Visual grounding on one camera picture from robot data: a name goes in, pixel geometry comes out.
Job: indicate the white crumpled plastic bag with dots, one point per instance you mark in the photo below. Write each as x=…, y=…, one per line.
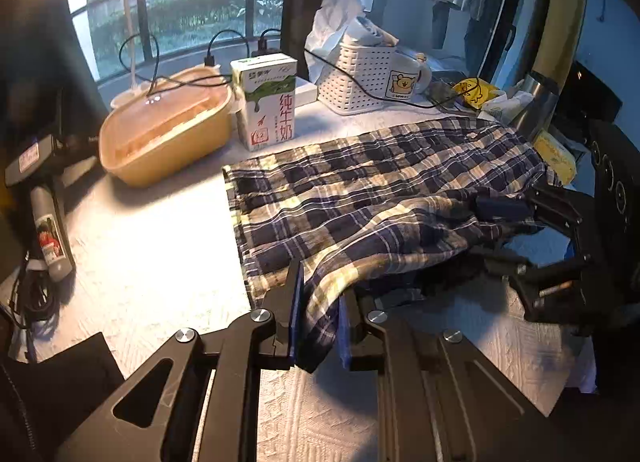
x=332, y=7

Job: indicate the yellow tissue pack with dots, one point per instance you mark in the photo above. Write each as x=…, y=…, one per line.
x=555, y=157

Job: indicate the white green milk carton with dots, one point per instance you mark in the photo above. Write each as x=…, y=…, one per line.
x=265, y=102

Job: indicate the white perforated plastic basket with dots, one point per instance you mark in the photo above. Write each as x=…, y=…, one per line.
x=357, y=77

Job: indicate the pale green plastic bag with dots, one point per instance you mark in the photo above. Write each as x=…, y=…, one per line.
x=510, y=107

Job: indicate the black power bank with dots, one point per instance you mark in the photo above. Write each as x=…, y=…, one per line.
x=269, y=52

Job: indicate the yellow printed packet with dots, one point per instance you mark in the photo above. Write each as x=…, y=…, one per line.
x=475, y=91

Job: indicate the plaid pants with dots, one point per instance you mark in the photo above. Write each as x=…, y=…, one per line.
x=350, y=192

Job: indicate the dark balcony railing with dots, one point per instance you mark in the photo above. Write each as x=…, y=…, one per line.
x=146, y=22

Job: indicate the white bear print mug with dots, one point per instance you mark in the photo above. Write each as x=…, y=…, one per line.
x=405, y=82

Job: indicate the grey handheld device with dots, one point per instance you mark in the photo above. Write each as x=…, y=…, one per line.
x=50, y=232

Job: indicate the black cloth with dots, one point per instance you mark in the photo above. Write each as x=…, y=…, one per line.
x=75, y=372

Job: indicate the yellow curtain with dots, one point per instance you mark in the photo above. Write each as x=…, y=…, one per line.
x=565, y=2

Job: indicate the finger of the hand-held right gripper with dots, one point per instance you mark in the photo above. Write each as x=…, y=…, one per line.
x=502, y=207
x=545, y=292

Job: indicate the yellow lidded food container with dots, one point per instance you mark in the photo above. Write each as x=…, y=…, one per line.
x=160, y=137

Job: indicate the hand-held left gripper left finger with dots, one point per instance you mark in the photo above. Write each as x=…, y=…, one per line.
x=298, y=314

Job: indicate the stainless steel tumbler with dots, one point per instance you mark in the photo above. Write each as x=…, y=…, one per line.
x=537, y=102

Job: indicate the small yellow toy figure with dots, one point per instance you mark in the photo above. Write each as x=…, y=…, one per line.
x=420, y=58

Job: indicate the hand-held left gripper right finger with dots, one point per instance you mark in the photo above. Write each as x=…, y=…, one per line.
x=344, y=339

